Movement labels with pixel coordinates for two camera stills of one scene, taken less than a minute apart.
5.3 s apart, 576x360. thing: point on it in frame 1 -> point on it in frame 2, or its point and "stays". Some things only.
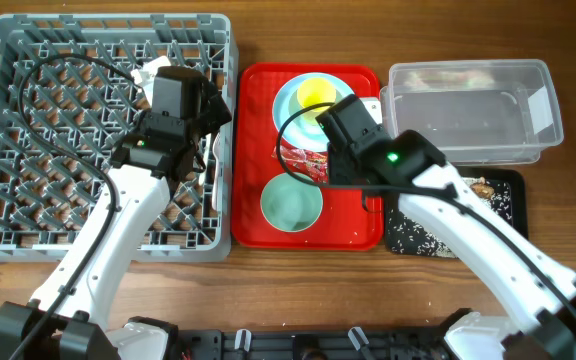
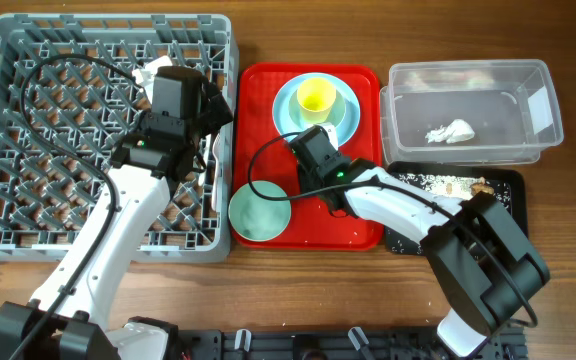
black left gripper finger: [214, 111] stays
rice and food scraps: [407, 236] stays
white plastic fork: [207, 145] stays
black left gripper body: [195, 132] stays
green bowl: [289, 203] -> [257, 219]
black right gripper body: [341, 169] -> [309, 181]
